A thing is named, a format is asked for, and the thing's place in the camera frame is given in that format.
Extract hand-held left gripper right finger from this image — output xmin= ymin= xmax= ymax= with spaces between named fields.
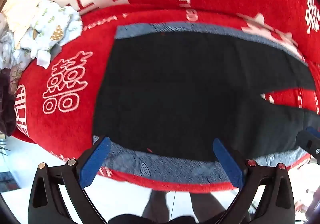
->
xmin=212 ymin=137 xmax=295 ymax=224

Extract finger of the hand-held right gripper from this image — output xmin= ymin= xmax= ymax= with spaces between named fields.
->
xmin=296 ymin=126 xmax=320 ymax=164

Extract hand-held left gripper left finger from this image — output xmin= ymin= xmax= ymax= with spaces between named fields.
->
xmin=27 ymin=136 xmax=112 ymax=224

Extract black shorts with blue waistband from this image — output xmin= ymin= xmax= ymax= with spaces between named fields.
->
xmin=92 ymin=22 xmax=309 ymax=182

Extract person's right leg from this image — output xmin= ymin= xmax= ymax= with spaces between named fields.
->
xmin=189 ymin=191 xmax=227 ymax=223

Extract person's leg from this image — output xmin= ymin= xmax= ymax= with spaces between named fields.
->
xmin=142 ymin=188 xmax=171 ymax=224
xmin=189 ymin=191 xmax=227 ymax=223

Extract person's left leg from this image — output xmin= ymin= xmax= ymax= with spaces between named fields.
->
xmin=142 ymin=188 xmax=171 ymax=224

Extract dark cloth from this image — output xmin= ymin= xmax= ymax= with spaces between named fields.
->
xmin=0 ymin=67 xmax=17 ymax=137

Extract white patterned cloth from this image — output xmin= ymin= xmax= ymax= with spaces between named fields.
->
xmin=0 ymin=0 xmax=83 ymax=68

